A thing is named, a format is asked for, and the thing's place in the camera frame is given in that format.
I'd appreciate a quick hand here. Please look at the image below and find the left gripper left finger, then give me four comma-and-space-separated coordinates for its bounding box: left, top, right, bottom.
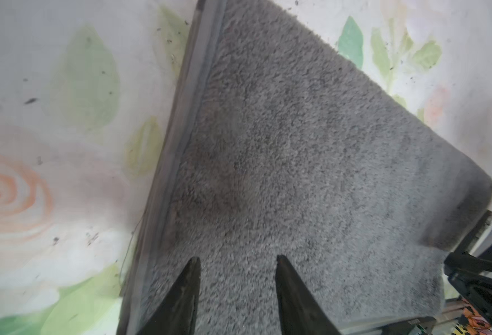
137, 257, 201, 335

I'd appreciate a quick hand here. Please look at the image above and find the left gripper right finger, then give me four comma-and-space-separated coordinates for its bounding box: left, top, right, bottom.
275, 255, 340, 335

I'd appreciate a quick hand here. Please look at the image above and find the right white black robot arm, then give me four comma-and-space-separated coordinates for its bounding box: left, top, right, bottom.
444, 211, 492, 334

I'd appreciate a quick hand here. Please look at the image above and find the grey terry towel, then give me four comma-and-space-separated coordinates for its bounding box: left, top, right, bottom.
120, 1, 492, 334

